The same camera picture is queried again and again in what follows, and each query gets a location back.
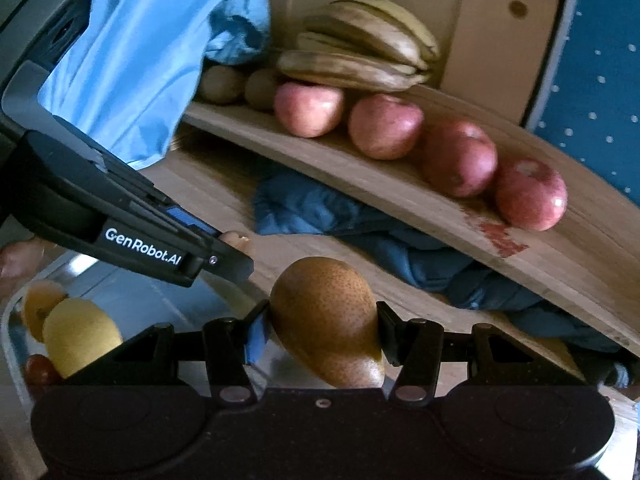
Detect bunch of bananas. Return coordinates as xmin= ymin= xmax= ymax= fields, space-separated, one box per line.
xmin=276 ymin=0 xmax=442 ymax=93

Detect wooden board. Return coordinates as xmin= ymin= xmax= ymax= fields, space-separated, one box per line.
xmin=262 ymin=0 xmax=571 ymax=126

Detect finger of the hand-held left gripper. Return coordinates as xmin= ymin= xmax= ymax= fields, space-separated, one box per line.
xmin=186 ymin=239 xmax=255 ymax=289
xmin=112 ymin=192 xmax=223 ymax=255

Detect person's left hand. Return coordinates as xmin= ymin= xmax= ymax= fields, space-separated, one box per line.
xmin=0 ymin=240 xmax=47 ymax=293

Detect metal tray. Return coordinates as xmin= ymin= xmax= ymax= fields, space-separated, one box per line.
xmin=0 ymin=252 xmax=326 ymax=411

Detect wooden shelf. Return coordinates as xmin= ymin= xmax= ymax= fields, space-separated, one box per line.
xmin=182 ymin=82 xmax=640 ymax=361

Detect light blue cloth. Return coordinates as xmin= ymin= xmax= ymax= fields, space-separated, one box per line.
xmin=37 ymin=0 xmax=246 ymax=171

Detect brown kiwi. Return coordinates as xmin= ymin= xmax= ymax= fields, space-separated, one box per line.
xmin=199 ymin=64 xmax=247 ymax=106
xmin=245 ymin=67 xmax=282 ymax=111

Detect yellow brown pear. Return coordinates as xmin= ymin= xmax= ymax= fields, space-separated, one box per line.
xmin=269 ymin=256 xmax=387 ymax=390

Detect blue plastic bag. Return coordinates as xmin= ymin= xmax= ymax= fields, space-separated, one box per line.
xmin=205 ymin=0 xmax=272 ymax=66

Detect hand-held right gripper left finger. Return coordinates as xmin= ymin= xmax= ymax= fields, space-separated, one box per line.
xmin=60 ymin=300 xmax=272 ymax=407

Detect red apple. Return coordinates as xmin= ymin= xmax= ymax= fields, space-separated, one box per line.
xmin=273 ymin=82 xmax=347 ymax=138
xmin=494 ymin=157 xmax=569 ymax=232
xmin=348 ymin=94 xmax=425 ymax=161
xmin=417 ymin=119 xmax=499 ymax=198

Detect dark blue cloth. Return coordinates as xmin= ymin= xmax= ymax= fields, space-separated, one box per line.
xmin=252 ymin=167 xmax=631 ymax=388

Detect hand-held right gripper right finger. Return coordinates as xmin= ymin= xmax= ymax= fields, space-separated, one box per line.
xmin=376 ymin=301 xmax=587 ymax=408

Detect red tomato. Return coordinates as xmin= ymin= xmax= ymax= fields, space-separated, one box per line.
xmin=24 ymin=353 xmax=63 ymax=386

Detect small orange yellow apple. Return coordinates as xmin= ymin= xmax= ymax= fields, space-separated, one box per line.
xmin=21 ymin=280 xmax=68 ymax=343

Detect blue white-dotted panel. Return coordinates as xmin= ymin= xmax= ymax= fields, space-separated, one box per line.
xmin=520 ymin=0 xmax=640 ymax=196

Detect yellow lemon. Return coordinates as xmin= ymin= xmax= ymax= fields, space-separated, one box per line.
xmin=41 ymin=297 xmax=124 ymax=380

